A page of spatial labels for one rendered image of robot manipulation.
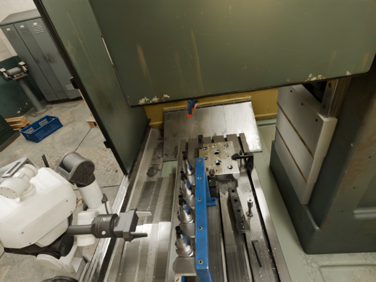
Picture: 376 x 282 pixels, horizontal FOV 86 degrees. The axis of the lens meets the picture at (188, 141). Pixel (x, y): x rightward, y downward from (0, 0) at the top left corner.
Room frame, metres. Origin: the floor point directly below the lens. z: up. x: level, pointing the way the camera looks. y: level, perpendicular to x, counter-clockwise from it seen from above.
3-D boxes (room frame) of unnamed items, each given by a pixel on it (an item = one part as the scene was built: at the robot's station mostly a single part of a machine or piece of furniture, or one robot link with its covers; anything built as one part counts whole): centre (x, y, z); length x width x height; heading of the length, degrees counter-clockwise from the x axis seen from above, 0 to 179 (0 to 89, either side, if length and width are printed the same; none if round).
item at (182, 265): (0.27, 0.09, 1.21); 0.07 x 0.05 x 0.01; 81
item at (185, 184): (0.54, 0.05, 1.26); 0.04 x 0.04 x 0.07
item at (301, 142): (0.78, -0.54, 1.16); 0.48 x 0.05 x 0.51; 171
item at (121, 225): (0.47, 0.33, 1.18); 0.13 x 0.12 x 0.10; 171
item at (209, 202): (0.69, -0.04, 1.05); 0.10 x 0.05 x 0.30; 81
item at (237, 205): (0.59, -0.17, 0.93); 0.26 x 0.05 x 0.06; 176
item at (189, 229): (0.37, 0.07, 1.21); 0.07 x 0.05 x 0.01; 81
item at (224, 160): (0.93, -0.16, 0.97); 0.29 x 0.23 x 0.05; 171
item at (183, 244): (0.32, 0.08, 1.26); 0.04 x 0.04 x 0.07
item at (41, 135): (3.74, 2.79, 0.11); 0.62 x 0.42 x 0.22; 147
